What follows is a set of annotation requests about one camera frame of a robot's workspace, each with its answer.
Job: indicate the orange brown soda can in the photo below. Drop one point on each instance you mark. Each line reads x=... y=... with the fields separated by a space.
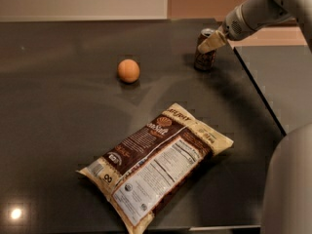
x=204 y=62

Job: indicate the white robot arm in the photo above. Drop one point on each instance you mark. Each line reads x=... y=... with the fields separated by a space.
x=287 y=203

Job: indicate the orange fruit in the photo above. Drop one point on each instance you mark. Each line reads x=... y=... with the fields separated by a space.
x=128 y=71

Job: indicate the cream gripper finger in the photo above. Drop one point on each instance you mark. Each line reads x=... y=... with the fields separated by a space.
x=213 y=42

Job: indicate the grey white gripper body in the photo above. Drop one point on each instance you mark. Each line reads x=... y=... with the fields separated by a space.
x=234 y=24

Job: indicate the grey side table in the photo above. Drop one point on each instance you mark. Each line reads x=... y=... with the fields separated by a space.
x=283 y=75

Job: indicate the brown chip bag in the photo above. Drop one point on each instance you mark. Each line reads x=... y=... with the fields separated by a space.
x=141 y=174

